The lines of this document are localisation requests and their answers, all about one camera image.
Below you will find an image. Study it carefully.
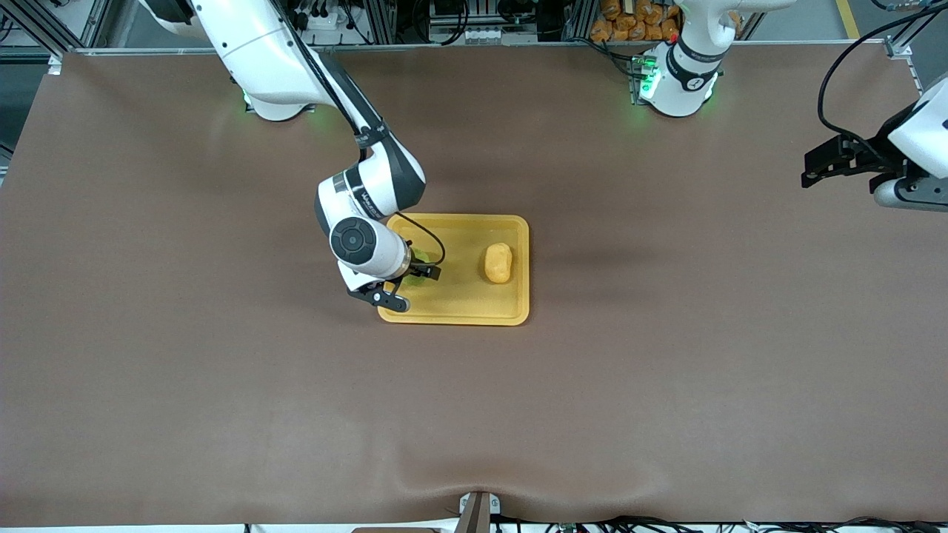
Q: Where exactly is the yellow potato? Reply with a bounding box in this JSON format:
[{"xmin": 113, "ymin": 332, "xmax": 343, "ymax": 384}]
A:
[{"xmin": 484, "ymin": 243, "xmax": 513, "ymax": 284}]

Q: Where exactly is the yellow plastic tray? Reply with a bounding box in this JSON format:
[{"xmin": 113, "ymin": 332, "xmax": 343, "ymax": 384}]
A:
[{"xmin": 378, "ymin": 213, "xmax": 531, "ymax": 326}]

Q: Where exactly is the brown table mat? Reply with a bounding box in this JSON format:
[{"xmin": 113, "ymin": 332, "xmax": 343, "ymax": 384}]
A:
[{"xmin": 0, "ymin": 43, "xmax": 948, "ymax": 528}]

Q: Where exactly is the orange snack packets pile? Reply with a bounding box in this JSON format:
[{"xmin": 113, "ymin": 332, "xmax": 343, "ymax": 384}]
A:
[{"xmin": 590, "ymin": 0, "xmax": 684, "ymax": 43}]

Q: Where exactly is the grey electronics box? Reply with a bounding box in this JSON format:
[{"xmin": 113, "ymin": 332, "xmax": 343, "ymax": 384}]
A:
[{"xmin": 428, "ymin": 0, "xmax": 519, "ymax": 45}]

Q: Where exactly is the grey metal table clamp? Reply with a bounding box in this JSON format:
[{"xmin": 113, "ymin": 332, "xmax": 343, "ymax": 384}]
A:
[{"xmin": 457, "ymin": 491, "xmax": 502, "ymax": 533}]

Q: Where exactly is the white power strip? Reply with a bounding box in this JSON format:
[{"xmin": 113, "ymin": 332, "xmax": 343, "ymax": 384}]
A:
[{"xmin": 296, "ymin": 0, "xmax": 349, "ymax": 32}]

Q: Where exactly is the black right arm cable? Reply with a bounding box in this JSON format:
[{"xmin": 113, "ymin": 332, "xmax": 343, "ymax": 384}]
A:
[{"xmin": 278, "ymin": 0, "xmax": 447, "ymax": 269}]

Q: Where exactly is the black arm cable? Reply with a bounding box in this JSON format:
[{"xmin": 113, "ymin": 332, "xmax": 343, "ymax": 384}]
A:
[
  {"xmin": 817, "ymin": 4, "xmax": 948, "ymax": 164},
  {"xmin": 278, "ymin": 0, "xmax": 447, "ymax": 269}
]

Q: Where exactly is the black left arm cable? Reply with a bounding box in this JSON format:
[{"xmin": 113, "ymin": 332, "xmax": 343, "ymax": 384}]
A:
[{"xmin": 817, "ymin": 4, "xmax": 948, "ymax": 164}]

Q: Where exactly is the aluminium frame post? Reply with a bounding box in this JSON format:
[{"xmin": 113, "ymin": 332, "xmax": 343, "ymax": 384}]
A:
[
  {"xmin": 885, "ymin": 0, "xmax": 948, "ymax": 60},
  {"xmin": 0, "ymin": 0, "xmax": 113, "ymax": 54}
]

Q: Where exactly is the silver aluminium frame rail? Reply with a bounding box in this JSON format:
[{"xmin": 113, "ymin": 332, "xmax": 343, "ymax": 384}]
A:
[{"xmin": 63, "ymin": 41, "xmax": 913, "ymax": 58}]

